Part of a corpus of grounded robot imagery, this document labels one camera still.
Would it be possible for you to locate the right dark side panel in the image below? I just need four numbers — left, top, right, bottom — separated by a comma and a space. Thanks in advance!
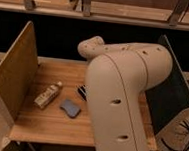
145, 35, 189, 134

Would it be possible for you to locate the white plastic bottle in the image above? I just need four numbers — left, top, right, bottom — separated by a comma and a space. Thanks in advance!
34, 82, 63, 109

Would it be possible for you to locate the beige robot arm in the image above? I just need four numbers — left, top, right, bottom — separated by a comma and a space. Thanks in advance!
77, 36, 173, 151

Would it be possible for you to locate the wooden shelf with brackets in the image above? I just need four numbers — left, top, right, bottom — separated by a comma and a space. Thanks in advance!
0, 0, 189, 31

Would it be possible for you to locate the left wooden side panel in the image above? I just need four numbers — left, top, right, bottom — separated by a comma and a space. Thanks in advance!
0, 21, 38, 124

